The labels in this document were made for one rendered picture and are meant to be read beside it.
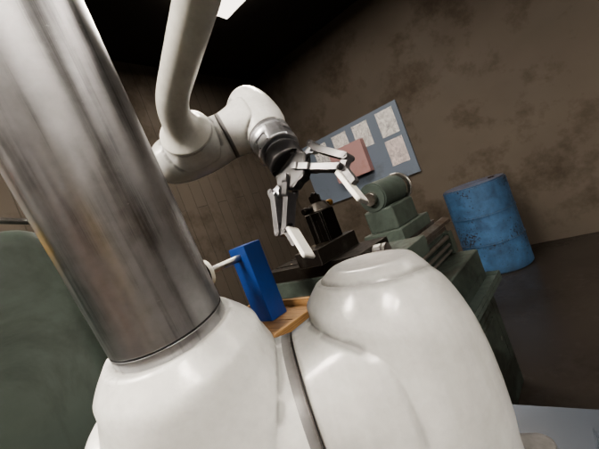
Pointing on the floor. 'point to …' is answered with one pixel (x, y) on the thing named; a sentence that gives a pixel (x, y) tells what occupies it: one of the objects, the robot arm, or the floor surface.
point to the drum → (489, 223)
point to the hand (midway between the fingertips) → (332, 225)
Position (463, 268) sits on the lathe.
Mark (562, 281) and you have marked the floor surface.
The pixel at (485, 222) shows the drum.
